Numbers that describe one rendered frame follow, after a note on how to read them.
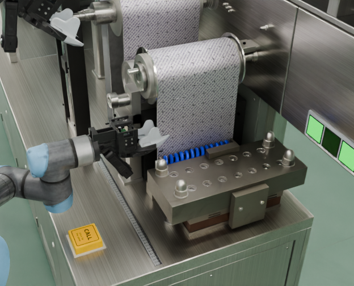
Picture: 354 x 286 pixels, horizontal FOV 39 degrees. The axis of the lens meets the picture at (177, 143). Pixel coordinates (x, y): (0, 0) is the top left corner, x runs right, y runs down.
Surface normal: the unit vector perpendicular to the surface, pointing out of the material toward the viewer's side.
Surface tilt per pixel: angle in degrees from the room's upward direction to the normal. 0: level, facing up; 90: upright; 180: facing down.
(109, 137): 90
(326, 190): 0
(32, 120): 0
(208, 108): 90
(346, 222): 0
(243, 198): 90
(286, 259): 90
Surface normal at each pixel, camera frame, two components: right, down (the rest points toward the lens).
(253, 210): 0.42, 0.52
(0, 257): 0.99, 0.04
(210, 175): 0.02, -0.82
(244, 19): -0.91, 0.22
